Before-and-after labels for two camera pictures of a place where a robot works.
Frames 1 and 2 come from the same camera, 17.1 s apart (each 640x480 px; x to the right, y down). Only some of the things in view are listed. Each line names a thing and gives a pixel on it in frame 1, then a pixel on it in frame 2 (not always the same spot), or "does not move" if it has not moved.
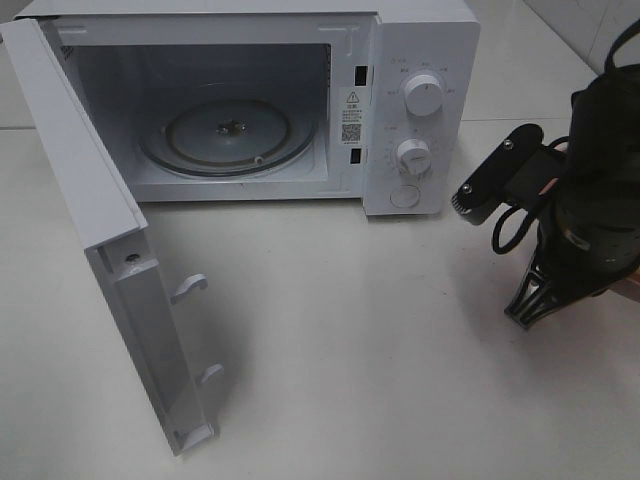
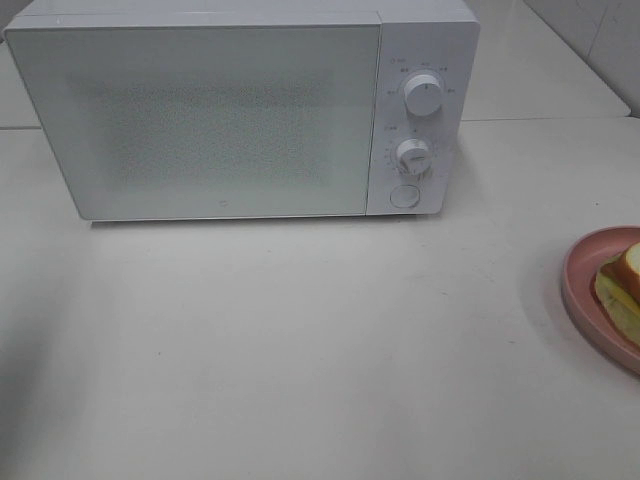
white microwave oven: (112, 228) to (205, 121)
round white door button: (406, 197) does not move
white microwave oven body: (213, 100) does not move
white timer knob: (414, 157) does not move
